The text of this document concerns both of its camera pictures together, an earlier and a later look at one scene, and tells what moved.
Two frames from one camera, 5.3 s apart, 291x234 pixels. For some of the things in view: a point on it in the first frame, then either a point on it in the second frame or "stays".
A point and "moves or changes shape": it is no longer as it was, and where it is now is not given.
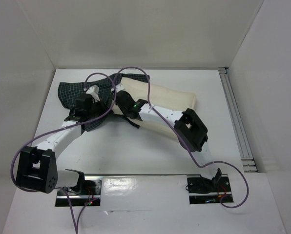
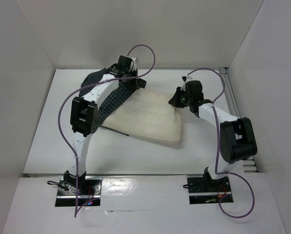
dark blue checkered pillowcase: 69,91 moves or changes shape
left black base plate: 91,190 stays
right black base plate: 202,190 stays
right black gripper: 121,98 → 177,98
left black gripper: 104,108 → 135,84
